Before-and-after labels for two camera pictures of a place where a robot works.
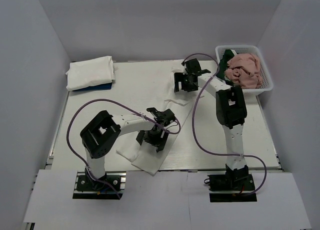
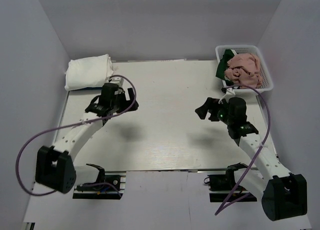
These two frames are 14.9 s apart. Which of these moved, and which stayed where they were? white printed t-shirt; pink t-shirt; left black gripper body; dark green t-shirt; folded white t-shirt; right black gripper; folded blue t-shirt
Moved: white printed t-shirt; right black gripper; left black gripper body
Stayed: folded blue t-shirt; dark green t-shirt; folded white t-shirt; pink t-shirt
